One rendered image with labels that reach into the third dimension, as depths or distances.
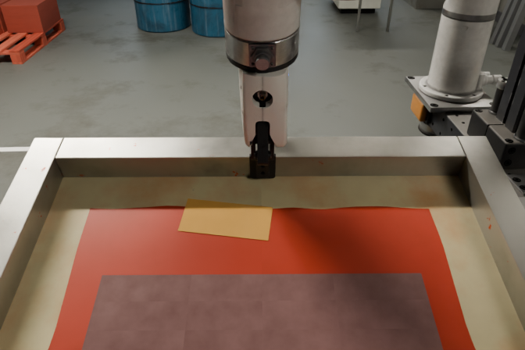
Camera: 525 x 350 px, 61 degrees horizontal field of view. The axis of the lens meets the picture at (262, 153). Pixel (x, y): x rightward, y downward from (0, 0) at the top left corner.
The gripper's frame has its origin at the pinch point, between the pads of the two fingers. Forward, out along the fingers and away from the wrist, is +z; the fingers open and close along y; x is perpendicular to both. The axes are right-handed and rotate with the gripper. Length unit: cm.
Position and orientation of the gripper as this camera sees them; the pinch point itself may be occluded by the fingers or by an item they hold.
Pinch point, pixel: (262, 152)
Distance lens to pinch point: 57.2
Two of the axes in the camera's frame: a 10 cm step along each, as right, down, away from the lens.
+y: -0.1, -7.1, 7.1
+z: 0.0, 7.1, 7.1
